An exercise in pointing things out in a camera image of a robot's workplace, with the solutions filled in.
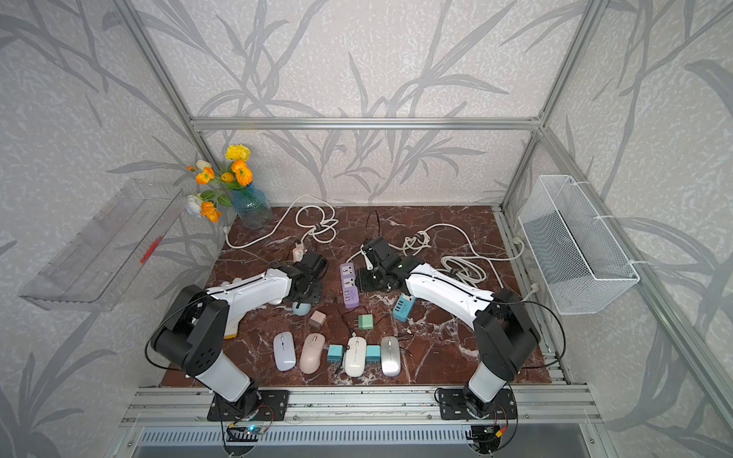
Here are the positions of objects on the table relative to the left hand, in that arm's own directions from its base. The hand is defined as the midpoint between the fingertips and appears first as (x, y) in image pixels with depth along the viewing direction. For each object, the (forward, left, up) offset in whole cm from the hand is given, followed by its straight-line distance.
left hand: (309, 294), depth 93 cm
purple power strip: (+3, -13, +1) cm, 13 cm away
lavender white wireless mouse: (-18, +4, 0) cm, 19 cm away
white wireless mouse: (-19, -16, +1) cm, 25 cm away
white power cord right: (+11, -55, 0) cm, 56 cm away
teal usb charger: (-19, -11, 0) cm, 21 cm away
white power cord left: (+38, +4, -3) cm, 38 cm away
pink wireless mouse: (-19, -4, 0) cm, 19 cm away
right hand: (0, -17, +11) cm, 20 cm away
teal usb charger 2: (-19, -21, 0) cm, 28 cm away
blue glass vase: (+31, +25, +9) cm, 41 cm away
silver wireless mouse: (-20, -26, 0) cm, 33 cm away
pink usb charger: (-9, -4, 0) cm, 9 cm away
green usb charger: (-9, -19, 0) cm, 21 cm away
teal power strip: (-5, -30, +1) cm, 31 cm away
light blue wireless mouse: (-5, +2, -1) cm, 5 cm away
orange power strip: (+13, +5, +6) cm, 15 cm away
